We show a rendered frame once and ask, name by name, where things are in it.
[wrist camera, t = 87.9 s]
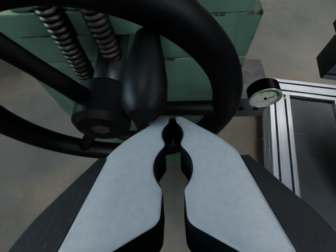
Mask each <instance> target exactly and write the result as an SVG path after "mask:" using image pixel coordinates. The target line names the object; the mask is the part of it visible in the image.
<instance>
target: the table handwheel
mask: <svg viewBox="0 0 336 252"><path fill-rule="evenodd" d="M40 6H52V7H69V8H76V9H83V10H88V11H93V12H99V13H102V14H106V15H110V16H114V17H117V18H120V19H124V20H127V21H129V22H132V23H135V24H137V25H140V26H142V27H145V28H151V29H153V30H155V31H157V32H158V33H159V35H161V36H163V37H165V38H167V39H168V40H170V41H172V42H173V43H175V44H176V45H177V46H179V47H180V48H182V49H183V50H184V51H185V52H187V53H188V54H189V55H190V56H191V57H192V58H193V59H194V60H195V61H196V62H197V63H198V64H199V65H200V66H201V68H202V69H203V70H204V72H205V73H206V75H207V77H208V79H209V81H210V84H211V87H212V100H192V101H167V107H166V109H165V111H164V112H163V113H162V114H161V115H160V116H204V117H203V118H202V119H201V120H200V121H199V122H197V123H196V125H198V126H200V127H202V128H204V129H206V130H208V131H210V132H211V133H213V134H215V135H217V134H218V133H219V132H221V131H222V130H223V129H224V128H225V127H226V126H227V124H228V123H229V122H230V121H231V119H232V118H233V117H234V115H235V113H236V111H237V109H238V107H239V105H240V101H241V98H242V93H243V73H242V68H241V63H240V60H239V57H238V54H237V52H236V49H235V47H234V45H233V44H232V42H231V40H230V38H229V37H228V35H227V34H226V32H225V31H224V29H223V28H222V27H221V26H220V24H219V23H218V22H217V21H216V19H215V18H214V17H213V16H212V15H211V14H210V13H209V12H208V11H207V10H206V9H205V8H204V7H203V6H202V5H201V4H200V3H199V2H198V1H197V0H0V12H3V11H7V10H12V9H17V8H25V7H40ZM115 37H116V38H117V42H118V43H119V47H120V48H121V50H120V51H121V52H122V58H121V59H120V60H117V59H115V58H114V59H106V58H103V57H102V56H101V53H100V52H99V51H98V54H97V59H96V64H95V69H94V74H93V78H89V79H87V80H84V81H83V82H82V83H81V84H80V83H78V82H77V81H75V80H73V79H72V78H70V77H68V76H67V75H65V74H64V73H62V72H60V71H59V70H57V69H56V68H54V67H52V66H51V65H49V64H48V63H46V62H44V61H43V60H41V59H40V58H38V57H37V56H35V55H34V54H32V53H31V52H29V51H28V50H26V49H25V48H23V47H22V46H20V45H19V44H17V43H16V42H15V41H13V40H12V39H10V38H9V37H7V36H6V35H4V34H3V33H1V32H0V59H2V60H4V61H6V62H7V63H9V64H11V65H13V66H15V67H16V68H18V69H20V70H22V71H24V72H25V73H27V74H29V75H31V76H33V77H34V78H36V79H38V80H39V81H41V82H42V83H44V84H46V85H47V86H49V87H51V88H52V89H54V90H56V91H57V92H59V93H61V94H62V95H64V96H66V97H67V98H69V99H71V100H72V101H74V102H75V103H74V107H73V112H72V116H71V122H72V124H73V125H74V126H75V127H76V128H77V129H78V130H79V131H80V132H81V133H83V134H84V136H83V138H78V137H73V136H69V135H65V134H62V133H58V132H55V131H52V130H49V129H47V128H44V127H41V126H39V125H36V124H34V123H32V122H30V121H28V120H25V119H23V118H21V117H20V116H18V115H16V114H14V113H12V112H11V111H9V110H7V109H6V108H4V107H3V106H1V105H0V134H2V135H4V136H7V137H9V138H12V139H14V140H17V141H20V142H23V143H26V144H29V145H32V146H35V147H38V148H42V149H46V150H50V151H54V152H58V153H63V154H68V155H73V156H80V157H86V158H95V159H106V158H107V157H108V156H109V155H110V154H111V153H112V152H113V151H114V150H115V149H116V148H117V147H118V146H120V145H121V144H122V143H116V142H103V141H95V138H98V139H115V138H118V137H121V136H122V135H124V134H125V133H127V132H128V131H129V130H130V128H131V120H132V119H130V117H129V116H128V115H127V113H126V112H125V110H124V109H123V107H122V106H121V95H122V80H123V76H124V72H125V68H126V64H127V56H128V47H129V38H130V35H129V34H119V35H115Z"/></svg>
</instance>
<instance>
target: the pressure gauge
mask: <svg viewBox="0 0 336 252"><path fill-rule="evenodd" d="M246 93H247V97H248V103H249V104H250V105H251V106H252V107H255V108H263V107H268V106H271V105H273V104H275V103H277V102H278V101H279V100H280V99H281V98H282V97H283V92H282V91H281V88H280V85H279V82H278V81H277V80H276V79H274V78H262V79H259V80H257V81H255V82H253V83H252V84H251V85H249V87H248V88H247V90H246ZM270 97H271V98H270ZM264 98H267V100H264ZM268 98H269V99H268Z"/></svg>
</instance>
